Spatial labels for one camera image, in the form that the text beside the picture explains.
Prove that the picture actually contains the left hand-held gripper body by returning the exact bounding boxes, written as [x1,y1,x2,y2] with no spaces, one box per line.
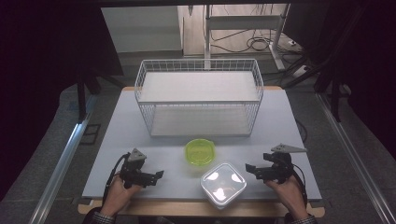
[120,147,157,189]

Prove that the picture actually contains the black cable beside table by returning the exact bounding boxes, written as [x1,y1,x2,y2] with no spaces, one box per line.
[295,119,309,145]

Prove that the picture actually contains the white panel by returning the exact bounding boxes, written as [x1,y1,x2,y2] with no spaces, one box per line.
[100,6,185,54]

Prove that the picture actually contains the green round container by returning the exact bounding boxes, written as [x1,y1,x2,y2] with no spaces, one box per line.
[184,138,217,167]

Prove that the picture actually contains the white square container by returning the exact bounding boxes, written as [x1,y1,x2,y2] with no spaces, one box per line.
[200,161,248,210]

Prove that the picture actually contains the black floor cables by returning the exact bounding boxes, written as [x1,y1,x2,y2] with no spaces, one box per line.
[209,28,302,54]

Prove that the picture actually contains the aluminium rail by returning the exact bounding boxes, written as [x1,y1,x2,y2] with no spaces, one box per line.
[315,92,396,224]
[28,95,95,224]

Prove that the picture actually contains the black metal stand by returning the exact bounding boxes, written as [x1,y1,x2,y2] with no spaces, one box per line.
[313,62,353,123]
[76,66,126,123]

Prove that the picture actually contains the person's right hand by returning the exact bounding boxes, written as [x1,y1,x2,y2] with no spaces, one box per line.
[264,174,310,220]

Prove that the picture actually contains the white wire rack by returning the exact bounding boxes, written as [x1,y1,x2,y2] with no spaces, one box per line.
[134,58,265,138]

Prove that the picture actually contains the white desk frame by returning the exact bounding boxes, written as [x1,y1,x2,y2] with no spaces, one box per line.
[204,3,292,71]

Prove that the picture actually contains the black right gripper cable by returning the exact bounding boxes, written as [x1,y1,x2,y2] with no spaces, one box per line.
[290,163,309,208]

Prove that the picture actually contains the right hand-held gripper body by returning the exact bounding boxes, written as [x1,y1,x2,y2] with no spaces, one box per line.
[262,143,308,185]

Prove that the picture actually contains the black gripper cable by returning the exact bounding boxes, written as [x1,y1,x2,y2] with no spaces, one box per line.
[290,163,309,208]
[102,152,131,204]

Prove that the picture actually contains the person's left hand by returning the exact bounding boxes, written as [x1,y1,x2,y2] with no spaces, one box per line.
[100,173,143,217]

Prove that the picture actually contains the white power strip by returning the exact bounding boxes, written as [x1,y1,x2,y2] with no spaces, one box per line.
[291,64,310,78]

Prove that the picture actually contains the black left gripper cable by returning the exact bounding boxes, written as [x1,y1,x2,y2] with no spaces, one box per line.
[102,152,131,204]

